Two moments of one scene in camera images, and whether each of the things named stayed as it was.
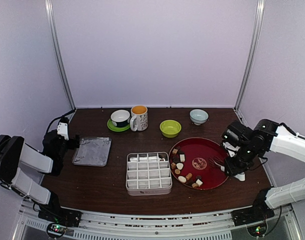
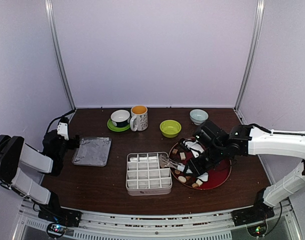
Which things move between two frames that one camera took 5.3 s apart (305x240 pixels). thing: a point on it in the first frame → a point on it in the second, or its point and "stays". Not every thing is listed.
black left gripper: (74, 144) stays
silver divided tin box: (148, 173) stays
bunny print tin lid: (93, 151) stays
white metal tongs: (241, 176) → (197, 150)
